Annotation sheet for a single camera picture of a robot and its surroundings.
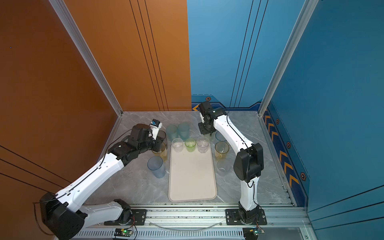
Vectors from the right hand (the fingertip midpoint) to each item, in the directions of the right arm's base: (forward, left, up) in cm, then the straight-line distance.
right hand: (204, 130), depth 89 cm
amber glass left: (-12, +24, -4) cm, 28 cm away
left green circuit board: (-49, +40, -17) cm, 65 cm away
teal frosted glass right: (+5, +13, -7) cm, 16 cm away
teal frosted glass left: (+8, +22, -12) cm, 26 cm away
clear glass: (-1, +18, -14) cm, 23 cm away
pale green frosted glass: (+3, -5, -12) cm, 14 cm away
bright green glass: (-1, +9, -14) cm, 17 cm away
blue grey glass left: (-18, +28, -8) cm, 34 cm away
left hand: (-9, +23, +6) cm, 25 cm away
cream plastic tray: (-20, +8, -21) cm, 30 cm away
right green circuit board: (-48, -24, -17) cm, 56 cm away
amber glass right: (-10, -10, -7) cm, 16 cm away
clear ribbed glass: (0, +1, -14) cm, 14 cm away
